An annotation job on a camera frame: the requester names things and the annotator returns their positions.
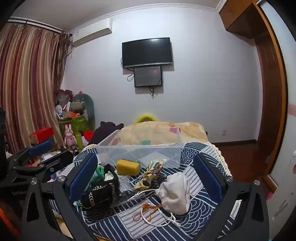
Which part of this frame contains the large wall television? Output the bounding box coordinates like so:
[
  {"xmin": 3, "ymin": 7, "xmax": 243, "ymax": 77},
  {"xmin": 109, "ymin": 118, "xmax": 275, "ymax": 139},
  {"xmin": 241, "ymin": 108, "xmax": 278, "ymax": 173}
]
[{"xmin": 122, "ymin": 37, "xmax": 174, "ymax": 69}]

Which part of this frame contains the floral fabric scarf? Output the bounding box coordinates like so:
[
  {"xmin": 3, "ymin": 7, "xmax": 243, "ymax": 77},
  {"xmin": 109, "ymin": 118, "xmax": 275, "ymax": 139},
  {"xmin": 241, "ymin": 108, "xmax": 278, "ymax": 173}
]
[{"xmin": 134, "ymin": 160, "xmax": 167, "ymax": 189}]

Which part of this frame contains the clear plastic storage bin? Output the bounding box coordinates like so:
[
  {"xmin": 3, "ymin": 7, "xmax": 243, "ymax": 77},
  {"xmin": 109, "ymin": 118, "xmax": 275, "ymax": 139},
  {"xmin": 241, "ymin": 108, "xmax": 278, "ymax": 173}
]
[{"xmin": 96, "ymin": 127, "xmax": 184, "ymax": 168}]

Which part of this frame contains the striped brown curtain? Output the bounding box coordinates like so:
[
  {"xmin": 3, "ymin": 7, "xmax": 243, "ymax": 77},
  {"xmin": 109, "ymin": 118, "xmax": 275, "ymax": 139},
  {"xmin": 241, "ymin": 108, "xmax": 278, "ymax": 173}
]
[{"xmin": 0, "ymin": 22, "xmax": 70, "ymax": 154}]

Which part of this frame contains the red box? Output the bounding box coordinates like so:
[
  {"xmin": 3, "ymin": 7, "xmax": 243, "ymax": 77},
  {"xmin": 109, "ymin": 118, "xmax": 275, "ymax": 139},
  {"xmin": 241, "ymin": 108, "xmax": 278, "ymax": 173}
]
[{"xmin": 30, "ymin": 127, "xmax": 54, "ymax": 143}]

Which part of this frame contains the green knitted cloth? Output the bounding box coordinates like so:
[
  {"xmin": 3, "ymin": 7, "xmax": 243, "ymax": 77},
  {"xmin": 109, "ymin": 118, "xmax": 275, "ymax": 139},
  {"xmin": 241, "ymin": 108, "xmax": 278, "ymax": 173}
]
[{"xmin": 91, "ymin": 166, "xmax": 106, "ymax": 186}]

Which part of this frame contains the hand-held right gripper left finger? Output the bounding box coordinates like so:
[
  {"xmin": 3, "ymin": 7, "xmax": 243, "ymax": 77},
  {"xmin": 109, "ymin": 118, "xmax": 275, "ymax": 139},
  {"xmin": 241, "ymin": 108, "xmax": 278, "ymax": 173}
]
[{"xmin": 23, "ymin": 153, "xmax": 99, "ymax": 241}]

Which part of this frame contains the curtain rail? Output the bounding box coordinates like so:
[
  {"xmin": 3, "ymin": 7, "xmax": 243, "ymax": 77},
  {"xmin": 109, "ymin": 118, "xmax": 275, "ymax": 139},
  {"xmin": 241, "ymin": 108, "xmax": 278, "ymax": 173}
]
[{"xmin": 7, "ymin": 19, "xmax": 64, "ymax": 33}]

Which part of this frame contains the green paper bag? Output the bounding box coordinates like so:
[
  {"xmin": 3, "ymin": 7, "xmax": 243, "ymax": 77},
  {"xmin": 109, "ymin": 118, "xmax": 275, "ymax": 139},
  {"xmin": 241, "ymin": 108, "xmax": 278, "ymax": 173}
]
[{"xmin": 58, "ymin": 115, "xmax": 90, "ymax": 140}]

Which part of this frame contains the white air conditioner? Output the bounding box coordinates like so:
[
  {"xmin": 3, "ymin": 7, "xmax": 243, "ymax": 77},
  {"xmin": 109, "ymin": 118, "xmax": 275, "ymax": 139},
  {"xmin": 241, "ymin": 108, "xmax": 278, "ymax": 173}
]
[{"xmin": 70, "ymin": 19, "xmax": 113, "ymax": 47}]

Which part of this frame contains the pink rabbit toy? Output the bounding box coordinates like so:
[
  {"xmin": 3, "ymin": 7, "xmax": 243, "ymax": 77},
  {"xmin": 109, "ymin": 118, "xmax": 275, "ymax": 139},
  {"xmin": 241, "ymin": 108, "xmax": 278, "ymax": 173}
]
[{"xmin": 64, "ymin": 124, "xmax": 77, "ymax": 147}]

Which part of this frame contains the clear bubble wrap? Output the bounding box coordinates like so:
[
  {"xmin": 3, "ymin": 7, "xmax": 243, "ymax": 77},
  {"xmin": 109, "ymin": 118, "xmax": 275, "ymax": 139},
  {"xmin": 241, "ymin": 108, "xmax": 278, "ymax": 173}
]
[{"xmin": 118, "ymin": 175, "xmax": 136, "ymax": 200}]

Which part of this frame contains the green bottle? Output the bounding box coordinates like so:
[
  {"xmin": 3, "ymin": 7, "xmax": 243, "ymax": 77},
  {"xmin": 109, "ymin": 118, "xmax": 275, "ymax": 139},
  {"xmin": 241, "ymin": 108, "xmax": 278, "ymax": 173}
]
[{"xmin": 76, "ymin": 133, "xmax": 85, "ymax": 150}]

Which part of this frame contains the black garment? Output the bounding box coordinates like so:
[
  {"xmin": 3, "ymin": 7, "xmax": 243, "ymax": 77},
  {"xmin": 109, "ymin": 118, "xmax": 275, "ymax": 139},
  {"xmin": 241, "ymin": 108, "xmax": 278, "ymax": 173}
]
[{"xmin": 88, "ymin": 121, "xmax": 125, "ymax": 146}]

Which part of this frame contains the white door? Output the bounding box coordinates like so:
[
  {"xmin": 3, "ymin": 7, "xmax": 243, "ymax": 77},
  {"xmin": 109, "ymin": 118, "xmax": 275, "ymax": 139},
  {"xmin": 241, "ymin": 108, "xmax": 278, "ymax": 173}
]
[{"xmin": 260, "ymin": 0, "xmax": 296, "ymax": 234}]

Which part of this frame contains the pile of toys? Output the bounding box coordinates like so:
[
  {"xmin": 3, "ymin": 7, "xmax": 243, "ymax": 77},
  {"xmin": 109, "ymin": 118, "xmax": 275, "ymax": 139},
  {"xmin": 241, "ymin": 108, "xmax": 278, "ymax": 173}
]
[{"xmin": 55, "ymin": 89, "xmax": 75, "ymax": 119}]

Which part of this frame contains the yellow sponge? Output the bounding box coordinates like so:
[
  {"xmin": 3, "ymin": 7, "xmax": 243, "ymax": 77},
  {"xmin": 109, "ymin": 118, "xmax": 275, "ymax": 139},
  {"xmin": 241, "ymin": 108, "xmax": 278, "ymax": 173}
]
[{"xmin": 116, "ymin": 159, "xmax": 141, "ymax": 176}]

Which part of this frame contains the blue patterned tablecloth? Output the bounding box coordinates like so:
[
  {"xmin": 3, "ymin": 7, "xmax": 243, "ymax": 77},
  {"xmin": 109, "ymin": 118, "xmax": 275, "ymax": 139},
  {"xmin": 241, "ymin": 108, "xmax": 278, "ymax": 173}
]
[{"xmin": 50, "ymin": 141, "xmax": 242, "ymax": 241}]

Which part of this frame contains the beige printed blanket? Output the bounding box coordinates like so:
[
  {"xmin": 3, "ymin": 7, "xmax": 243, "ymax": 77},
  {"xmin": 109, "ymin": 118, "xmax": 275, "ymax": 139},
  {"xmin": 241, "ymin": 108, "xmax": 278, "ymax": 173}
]
[{"xmin": 120, "ymin": 121, "xmax": 210, "ymax": 147}]

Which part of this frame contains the yellow plush item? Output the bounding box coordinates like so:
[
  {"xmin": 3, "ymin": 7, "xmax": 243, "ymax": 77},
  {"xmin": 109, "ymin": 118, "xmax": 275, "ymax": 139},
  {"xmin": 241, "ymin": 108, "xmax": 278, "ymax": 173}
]
[{"xmin": 135, "ymin": 113, "xmax": 159, "ymax": 124}]

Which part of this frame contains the small wall monitor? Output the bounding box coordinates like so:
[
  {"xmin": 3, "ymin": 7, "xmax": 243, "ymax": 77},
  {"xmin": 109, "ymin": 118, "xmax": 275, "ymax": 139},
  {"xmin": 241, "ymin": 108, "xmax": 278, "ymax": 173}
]
[{"xmin": 134, "ymin": 65, "xmax": 163, "ymax": 88}]

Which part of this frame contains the orange string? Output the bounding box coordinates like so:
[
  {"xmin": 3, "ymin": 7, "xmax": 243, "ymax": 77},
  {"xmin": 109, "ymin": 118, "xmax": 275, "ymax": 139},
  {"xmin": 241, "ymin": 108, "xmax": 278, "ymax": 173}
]
[{"xmin": 132, "ymin": 202, "xmax": 164, "ymax": 221}]

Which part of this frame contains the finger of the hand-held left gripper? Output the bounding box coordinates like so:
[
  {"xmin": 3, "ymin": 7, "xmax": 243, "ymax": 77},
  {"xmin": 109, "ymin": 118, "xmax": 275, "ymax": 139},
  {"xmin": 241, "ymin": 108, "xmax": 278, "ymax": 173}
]
[
  {"xmin": 14, "ymin": 149, "xmax": 74, "ymax": 184},
  {"xmin": 13, "ymin": 140, "xmax": 55, "ymax": 165}
]

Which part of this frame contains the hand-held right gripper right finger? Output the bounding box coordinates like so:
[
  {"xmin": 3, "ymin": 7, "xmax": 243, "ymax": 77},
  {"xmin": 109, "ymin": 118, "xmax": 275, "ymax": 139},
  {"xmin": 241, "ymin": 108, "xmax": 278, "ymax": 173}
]
[{"xmin": 193, "ymin": 152, "xmax": 270, "ymax": 241}]

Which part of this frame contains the white cord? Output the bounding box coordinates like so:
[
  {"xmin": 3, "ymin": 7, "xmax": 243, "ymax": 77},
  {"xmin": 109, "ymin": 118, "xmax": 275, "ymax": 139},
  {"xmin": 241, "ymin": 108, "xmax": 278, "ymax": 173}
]
[{"xmin": 125, "ymin": 189, "xmax": 181, "ymax": 227}]

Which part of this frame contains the black bag with chain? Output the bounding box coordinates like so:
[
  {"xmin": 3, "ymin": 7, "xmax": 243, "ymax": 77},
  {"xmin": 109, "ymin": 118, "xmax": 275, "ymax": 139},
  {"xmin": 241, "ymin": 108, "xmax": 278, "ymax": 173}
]
[{"xmin": 80, "ymin": 164, "xmax": 121, "ymax": 210}]

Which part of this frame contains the white drawstring pouch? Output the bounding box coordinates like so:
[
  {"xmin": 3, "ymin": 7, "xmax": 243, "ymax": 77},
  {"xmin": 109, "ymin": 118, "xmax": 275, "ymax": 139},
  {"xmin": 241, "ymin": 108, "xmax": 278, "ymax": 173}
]
[{"xmin": 154, "ymin": 172, "xmax": 191, "ymax": 215}]

